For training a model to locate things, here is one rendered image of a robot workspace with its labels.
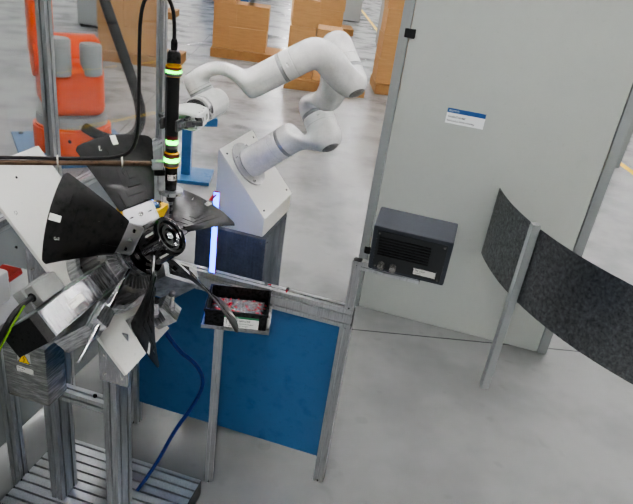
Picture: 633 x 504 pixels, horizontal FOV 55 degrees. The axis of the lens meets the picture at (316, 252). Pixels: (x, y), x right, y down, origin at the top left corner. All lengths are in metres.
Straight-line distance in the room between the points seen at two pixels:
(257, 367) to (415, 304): 1.57
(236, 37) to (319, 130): 8.84
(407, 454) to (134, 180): 1.78
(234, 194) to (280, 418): 0.93
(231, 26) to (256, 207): 8.76
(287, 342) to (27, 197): 1.06
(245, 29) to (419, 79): 7.87
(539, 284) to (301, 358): 1.25
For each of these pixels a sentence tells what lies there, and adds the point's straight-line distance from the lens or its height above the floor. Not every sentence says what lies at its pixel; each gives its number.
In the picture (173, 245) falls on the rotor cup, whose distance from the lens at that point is 1.78.
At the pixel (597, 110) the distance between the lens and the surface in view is 3.42.
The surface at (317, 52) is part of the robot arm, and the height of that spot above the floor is 1.72.
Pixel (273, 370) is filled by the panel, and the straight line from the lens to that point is 2.48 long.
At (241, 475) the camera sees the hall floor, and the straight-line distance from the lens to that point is 2.74.
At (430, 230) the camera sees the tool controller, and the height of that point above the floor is 1.24.
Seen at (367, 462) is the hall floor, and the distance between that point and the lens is 2.88.
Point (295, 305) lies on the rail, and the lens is 2.26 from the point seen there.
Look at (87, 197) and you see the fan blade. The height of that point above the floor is 1.37.
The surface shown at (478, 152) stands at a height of 1.12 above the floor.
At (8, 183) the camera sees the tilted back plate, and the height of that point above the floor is 1.31.
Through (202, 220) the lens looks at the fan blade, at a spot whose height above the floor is 1.18.
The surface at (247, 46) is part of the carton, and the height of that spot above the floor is 0.22.
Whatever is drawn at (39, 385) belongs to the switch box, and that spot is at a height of 0.70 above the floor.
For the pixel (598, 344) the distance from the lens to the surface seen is 2.93.
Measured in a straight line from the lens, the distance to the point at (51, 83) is 2.51.
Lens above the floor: 2.02
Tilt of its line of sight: 27 degrees down
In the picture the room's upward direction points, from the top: 8 degrees clockwise
